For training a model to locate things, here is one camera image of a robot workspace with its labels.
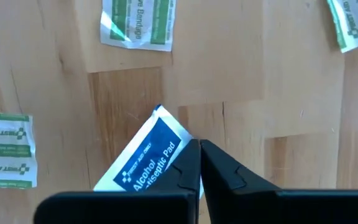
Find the green-striped white bandage packet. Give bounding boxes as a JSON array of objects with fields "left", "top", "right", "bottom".
[
  {"left": 326, "top": 0, "right": 358, "bottom": 54},
  {"left": 0, "top": 112, "right": 39, "bottom": 190},
  {"left": 99, "top": 0, "right": 177, "bottom": 52}
]

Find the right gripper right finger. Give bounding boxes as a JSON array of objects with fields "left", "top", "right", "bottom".
[{"left": 200, "top": 139, "right": 358, "bottom": 224}]

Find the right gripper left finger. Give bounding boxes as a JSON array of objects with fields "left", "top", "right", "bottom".
[{"left": 33, "top": 138, "right": 202, "bottom": 224}]

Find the blue alcohol pad packet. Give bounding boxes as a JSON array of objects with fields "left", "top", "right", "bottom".
[{"left": 93, "top": 104, "right": 204, "bottom": 199}]

